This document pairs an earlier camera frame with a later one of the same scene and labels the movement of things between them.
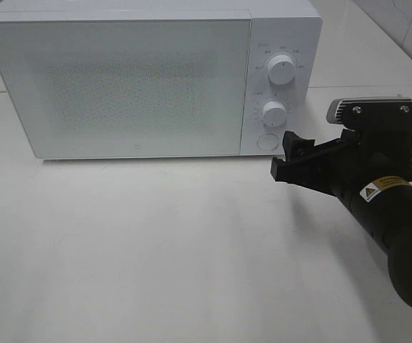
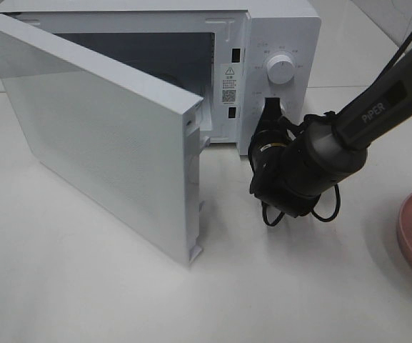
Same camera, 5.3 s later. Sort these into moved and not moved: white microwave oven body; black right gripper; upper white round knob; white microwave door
Moved: black right gripper; white microwave door
Not moved: white microwave oven body; upper white round knob
